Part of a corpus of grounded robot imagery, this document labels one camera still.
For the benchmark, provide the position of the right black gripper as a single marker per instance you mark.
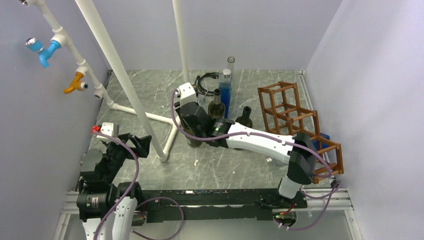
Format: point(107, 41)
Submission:
point(183, 122)

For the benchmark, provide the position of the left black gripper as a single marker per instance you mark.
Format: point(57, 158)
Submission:
point(142, 142)

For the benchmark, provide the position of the dark wine bottle cream label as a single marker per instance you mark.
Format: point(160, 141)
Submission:
point(245, 119)

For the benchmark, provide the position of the dark green wine bottle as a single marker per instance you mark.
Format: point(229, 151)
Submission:
point(192, 142)

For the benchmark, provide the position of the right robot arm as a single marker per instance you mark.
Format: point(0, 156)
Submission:
point(298, 151)

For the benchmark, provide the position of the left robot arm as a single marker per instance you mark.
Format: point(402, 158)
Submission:
point(106, 210)

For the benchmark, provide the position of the green wine bottle silver neck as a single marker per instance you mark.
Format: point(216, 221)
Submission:
point(216, 108)

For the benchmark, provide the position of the tall blue liquid bottle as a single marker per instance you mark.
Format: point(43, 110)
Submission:
point(225, 86)

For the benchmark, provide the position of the tall clear glass bottle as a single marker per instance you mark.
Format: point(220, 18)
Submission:
point(231, 64)

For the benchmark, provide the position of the blue clear bottle lying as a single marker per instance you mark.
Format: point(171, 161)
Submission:
point(275, 161)

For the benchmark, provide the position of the brown wooden wine rack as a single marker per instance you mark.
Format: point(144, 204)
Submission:
point(283, 114)

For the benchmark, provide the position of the orange plastic faucet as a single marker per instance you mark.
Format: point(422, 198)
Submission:
point(76, 84)

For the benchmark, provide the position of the blue plastic faucet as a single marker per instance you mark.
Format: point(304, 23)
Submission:
point(44, 54)

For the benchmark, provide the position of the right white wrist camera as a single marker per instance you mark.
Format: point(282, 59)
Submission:
point(186, 94)

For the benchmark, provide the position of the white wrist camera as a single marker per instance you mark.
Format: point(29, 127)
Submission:
point(186, 94)
point(106, 129)

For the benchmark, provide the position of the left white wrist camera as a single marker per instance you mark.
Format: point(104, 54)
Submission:
point(106, 129)

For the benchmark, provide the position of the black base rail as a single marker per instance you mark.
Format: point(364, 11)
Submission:
point(217, 204)

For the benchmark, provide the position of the white PVC pipe frame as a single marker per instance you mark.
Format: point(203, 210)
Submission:
point(97, 27)

